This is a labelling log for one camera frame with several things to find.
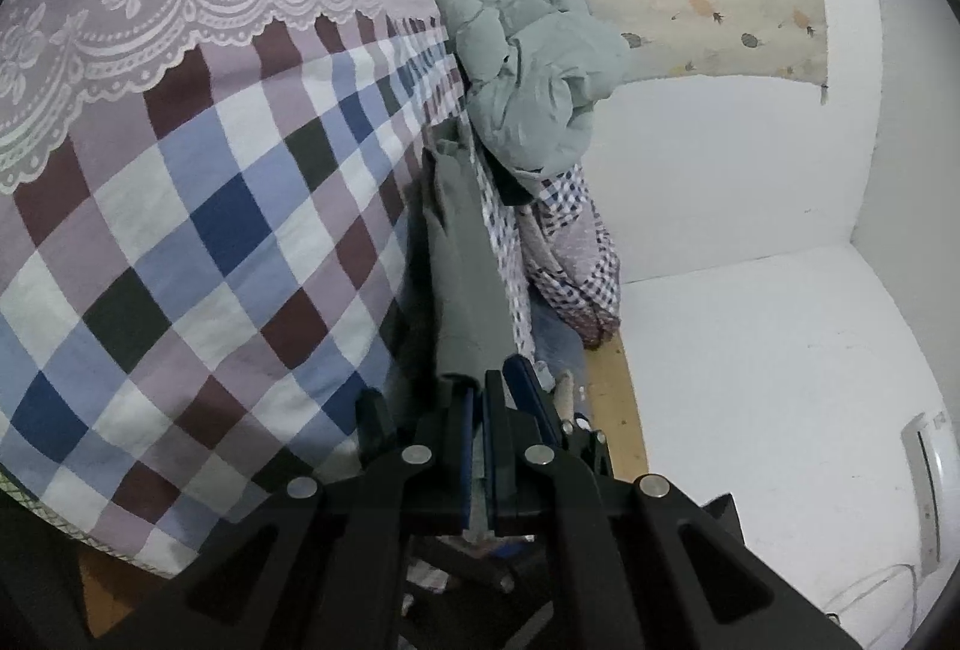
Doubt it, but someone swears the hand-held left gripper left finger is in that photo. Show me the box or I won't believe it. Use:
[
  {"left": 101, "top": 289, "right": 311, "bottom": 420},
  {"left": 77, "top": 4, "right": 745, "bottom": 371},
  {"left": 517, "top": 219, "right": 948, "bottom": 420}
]
[{"left": 97, "top": 387, "right": 477, "bottom": 650}]

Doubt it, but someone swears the green-edged mattress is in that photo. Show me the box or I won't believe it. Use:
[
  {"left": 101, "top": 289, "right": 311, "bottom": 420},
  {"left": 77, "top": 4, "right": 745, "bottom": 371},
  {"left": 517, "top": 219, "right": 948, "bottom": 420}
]
[{"left": 0, "top": 466, "right": 103, "bottom": 540}]

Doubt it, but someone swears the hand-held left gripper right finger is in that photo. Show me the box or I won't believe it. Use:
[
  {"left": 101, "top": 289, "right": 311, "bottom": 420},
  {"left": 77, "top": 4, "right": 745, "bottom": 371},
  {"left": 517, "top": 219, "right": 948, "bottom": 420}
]
[{"left": 484, "top": 369, "right": 863, "bottom": 650}]

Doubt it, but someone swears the white wall appliance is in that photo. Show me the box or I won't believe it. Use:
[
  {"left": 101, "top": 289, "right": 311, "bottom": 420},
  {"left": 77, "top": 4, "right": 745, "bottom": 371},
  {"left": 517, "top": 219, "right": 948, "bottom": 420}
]
[{"left": 900, "top": 410, "right": 950, "bottom": 577}]

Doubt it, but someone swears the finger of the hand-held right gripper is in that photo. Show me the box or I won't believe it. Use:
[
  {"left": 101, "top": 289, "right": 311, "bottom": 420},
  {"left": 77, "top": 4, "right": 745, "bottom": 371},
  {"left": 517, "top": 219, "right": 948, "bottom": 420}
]
[
  {"left": 356, "top": 389, "right": 403, "bottom": 469},
  {"left": 502, "top": 354, "right": 612, "bottom": 478}
]

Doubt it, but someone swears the checkered purple quilt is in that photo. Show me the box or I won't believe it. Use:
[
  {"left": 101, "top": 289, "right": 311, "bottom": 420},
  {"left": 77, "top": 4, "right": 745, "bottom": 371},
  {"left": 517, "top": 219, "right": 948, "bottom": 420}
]
[{"left": 517, "top": 162, "right": 625, "bottom": 352}]

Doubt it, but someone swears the checkered bed sheet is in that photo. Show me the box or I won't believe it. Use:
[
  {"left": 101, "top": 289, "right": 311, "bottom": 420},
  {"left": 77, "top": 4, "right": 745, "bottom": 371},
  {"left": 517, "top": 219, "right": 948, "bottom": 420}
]
[{"left": 0, "top": 0, "right": 538, "bottom": 580}]

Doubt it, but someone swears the blue printed pillow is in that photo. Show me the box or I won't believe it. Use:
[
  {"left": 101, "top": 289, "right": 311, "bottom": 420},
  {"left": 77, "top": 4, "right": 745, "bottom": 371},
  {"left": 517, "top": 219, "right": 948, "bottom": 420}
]
[{"left": 532, "top": 305, "right": 595, "bottom": 390}]

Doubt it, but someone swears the grey-green t-shirt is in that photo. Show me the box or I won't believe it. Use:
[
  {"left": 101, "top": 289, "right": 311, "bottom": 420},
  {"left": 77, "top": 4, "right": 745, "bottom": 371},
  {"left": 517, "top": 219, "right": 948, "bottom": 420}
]
[{"left": 409, "top": 128, "right": 520, "bottom": 397}]

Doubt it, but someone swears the white wall cable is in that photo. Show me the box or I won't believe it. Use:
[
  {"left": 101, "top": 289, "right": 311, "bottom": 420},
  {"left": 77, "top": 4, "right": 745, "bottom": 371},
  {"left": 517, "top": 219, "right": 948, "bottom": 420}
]
[{"left": 825, "top": 561, "right": 925, "bottom": 645}]

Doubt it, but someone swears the light green puffer jacket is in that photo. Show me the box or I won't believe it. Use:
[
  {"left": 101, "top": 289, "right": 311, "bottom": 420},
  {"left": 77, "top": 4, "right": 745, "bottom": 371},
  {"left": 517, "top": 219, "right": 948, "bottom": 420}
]
[{"left": 420, "top": 0, "right": 632, "bottom": 202}]

